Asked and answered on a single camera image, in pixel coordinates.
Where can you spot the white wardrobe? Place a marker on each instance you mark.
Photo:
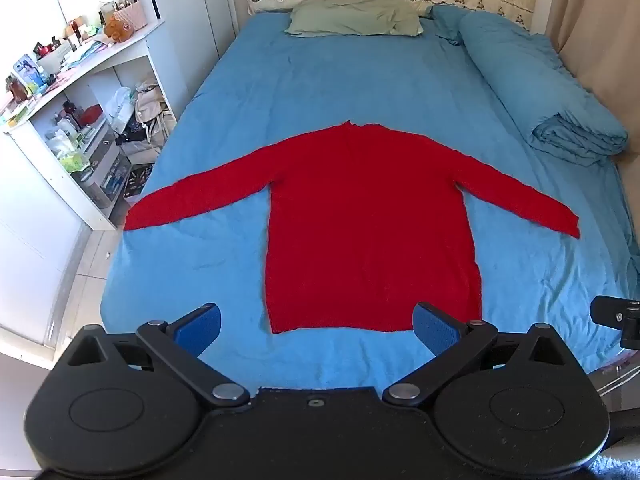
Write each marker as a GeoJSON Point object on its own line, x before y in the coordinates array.
{"type": "Point", "coordinates": [190, 5]}

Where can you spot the pink basket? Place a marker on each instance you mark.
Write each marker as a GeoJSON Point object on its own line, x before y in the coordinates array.
{"type": "Point", "coordinates": [131, 15]}

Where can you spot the red long-sleeved sweater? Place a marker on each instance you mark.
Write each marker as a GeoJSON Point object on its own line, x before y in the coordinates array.
{"type": "Point", "coordinates": [370, 230]}

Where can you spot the clear plastic drawer unit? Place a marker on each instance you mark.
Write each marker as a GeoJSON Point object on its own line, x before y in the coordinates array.
{"type": "Point", "coordinates": [107, 165]}

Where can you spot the white plastic bag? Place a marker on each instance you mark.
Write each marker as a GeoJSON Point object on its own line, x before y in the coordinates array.
{"type": "Point", "coordinates": [120, 107]}

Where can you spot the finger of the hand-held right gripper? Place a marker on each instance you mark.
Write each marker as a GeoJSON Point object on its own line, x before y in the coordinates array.
{"type": "Point", "coordinates": [607, 311]}

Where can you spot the green pillow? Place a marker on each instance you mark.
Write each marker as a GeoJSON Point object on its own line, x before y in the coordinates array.
{"type": "Point", "coordinates": [352, 19]}

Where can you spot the cream tote bag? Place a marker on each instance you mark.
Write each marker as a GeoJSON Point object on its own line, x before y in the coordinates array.
{"type": "Point", "coordinates": [152, 110]}

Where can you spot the white shelf unit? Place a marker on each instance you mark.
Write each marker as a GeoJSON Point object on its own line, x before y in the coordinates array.
{"type": "Point", "coordinates": [40, 180]}

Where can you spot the blue box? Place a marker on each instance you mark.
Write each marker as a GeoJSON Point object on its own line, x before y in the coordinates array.
{"type": "Point", "coordinates": [29, 71]}

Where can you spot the brown teddy bear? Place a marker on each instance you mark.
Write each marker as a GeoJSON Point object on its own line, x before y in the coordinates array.
{"type": "Point", "coordinates": [119, 29]}

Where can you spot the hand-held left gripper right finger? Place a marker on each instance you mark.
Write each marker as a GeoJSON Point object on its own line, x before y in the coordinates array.
{"type": "Point", "coordinates": [434, 329]}

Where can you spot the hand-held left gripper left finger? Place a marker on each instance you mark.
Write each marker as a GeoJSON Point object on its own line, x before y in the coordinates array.
{"type": "Point", "coordinates": [201, 326]}

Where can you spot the brown bottle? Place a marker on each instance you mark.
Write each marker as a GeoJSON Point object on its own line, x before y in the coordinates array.
{"type": "Point", "coordinates": [16, 89]}

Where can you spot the rolled blue duvet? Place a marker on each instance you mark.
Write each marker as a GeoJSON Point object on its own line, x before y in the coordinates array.
{"type": "Point", "coordinates": [530, 85]}

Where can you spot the green packet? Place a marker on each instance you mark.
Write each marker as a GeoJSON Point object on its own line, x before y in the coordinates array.
{"type": "Point", "coordinates": [74, 163]}

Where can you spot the bed with blue sheet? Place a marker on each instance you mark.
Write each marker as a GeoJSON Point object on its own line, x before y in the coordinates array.
{"type": "Point", "coordinates": [220, 260]}

